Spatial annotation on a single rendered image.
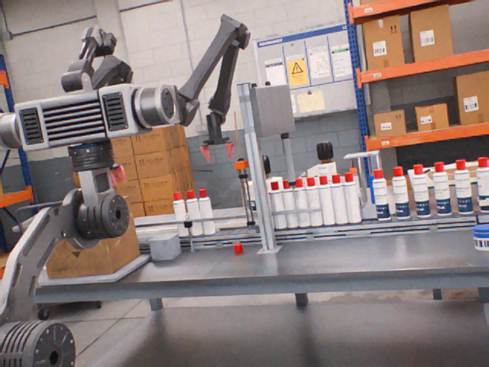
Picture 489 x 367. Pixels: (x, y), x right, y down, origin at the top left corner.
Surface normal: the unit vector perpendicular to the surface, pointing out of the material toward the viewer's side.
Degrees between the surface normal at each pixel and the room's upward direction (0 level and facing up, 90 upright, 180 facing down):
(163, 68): 90
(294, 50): 90
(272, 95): 90
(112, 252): 90
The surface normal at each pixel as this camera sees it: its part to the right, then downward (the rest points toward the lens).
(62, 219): 0.95, -0.12
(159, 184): -0.14, 0.14
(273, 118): 0.58, 0.01
